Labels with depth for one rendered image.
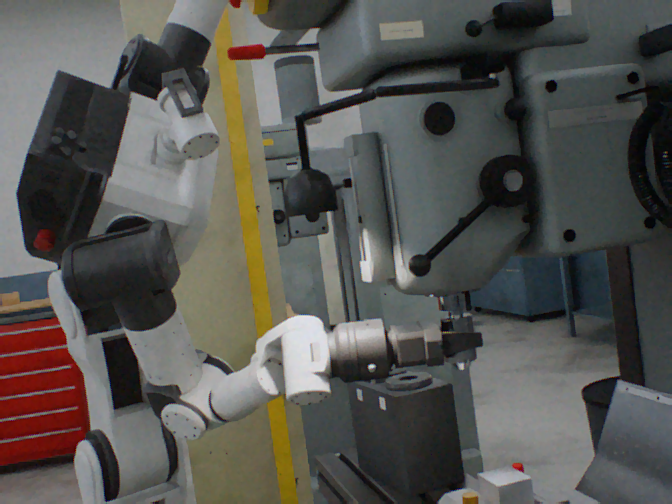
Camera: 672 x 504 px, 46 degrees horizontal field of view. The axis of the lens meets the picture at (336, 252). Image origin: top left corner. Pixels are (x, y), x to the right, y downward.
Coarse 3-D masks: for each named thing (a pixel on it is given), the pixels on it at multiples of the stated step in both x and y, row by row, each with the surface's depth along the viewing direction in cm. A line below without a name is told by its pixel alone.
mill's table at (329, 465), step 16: (352, 448) 177; (320, 464) 170; (336, 464) 168; (352, 464) 168; (320, 480) 173; (336, 480) 158; (352, 480) 156; (368, 480) 157; (464, 480) 148; (336, 496) 160; (352, 496) 148; (368, 496) 147; (384, 496) 148; (400, 496) 144; (416, 496) 143; (432, 496) 142
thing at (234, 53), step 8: (232, 48) 117; (240, 48) 117; (248, 48) 117; (256, 48) 118; (264, 48) 118; (272, 48) 119; (280, 48) 119; (288, 48) 120; (296, 48) 120; (304, 48) 120; (312, 48) 121; (232, 56) 117; (240, 56) 117; (248, 56) 118; (256, 56) 118; (264, 56) 119
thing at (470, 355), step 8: (448, 328) 116; (456, 328) 115; (464, 328) 115; (472, 328) 116; (464, 352) 115; (472, 352) 116; (448, 360) 116; (456, 360) 116; (464, 360) 115; (472, 360) 116
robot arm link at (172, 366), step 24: (144, 336) 121; (168, 336) 122; (144, 360) 125; (168, 360) 124; (192, 360) 129; (168, 384) 127; (192, 384) 129; (168, 408) 128; (192, 408) 127; (192, 432) 129
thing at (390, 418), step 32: (352, 384) 160; (384, 384) 153; (416, 384) 146; (448, 384) 146; (352, 416) 162; (384, 416) 148; (416, 416) 144; (448, 416) 146; (384, 448) 150; (416, 448) 144; (448, 448) 146; (384, 480) 152; (416, 480) 144; (448, 480) 146
